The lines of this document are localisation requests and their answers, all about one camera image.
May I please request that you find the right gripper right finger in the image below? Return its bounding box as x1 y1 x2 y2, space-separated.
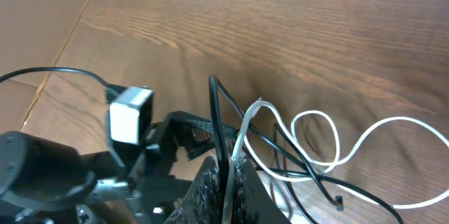
230 153 290 224

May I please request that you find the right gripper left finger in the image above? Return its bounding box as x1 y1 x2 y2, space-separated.
164 157 223 224

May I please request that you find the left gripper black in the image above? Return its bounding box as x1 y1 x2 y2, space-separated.
128 111 215 223

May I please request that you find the black usb cable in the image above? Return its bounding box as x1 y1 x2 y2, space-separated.
208 74 405 224

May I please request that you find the white usb cable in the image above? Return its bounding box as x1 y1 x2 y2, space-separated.
221 98 449 224

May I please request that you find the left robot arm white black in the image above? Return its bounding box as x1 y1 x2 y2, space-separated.
1 112 236 223

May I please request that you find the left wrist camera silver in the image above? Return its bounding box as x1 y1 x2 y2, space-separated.
109 86 154 145

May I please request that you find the left arm camera cable black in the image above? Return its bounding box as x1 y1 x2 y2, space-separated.
1 67 126 103

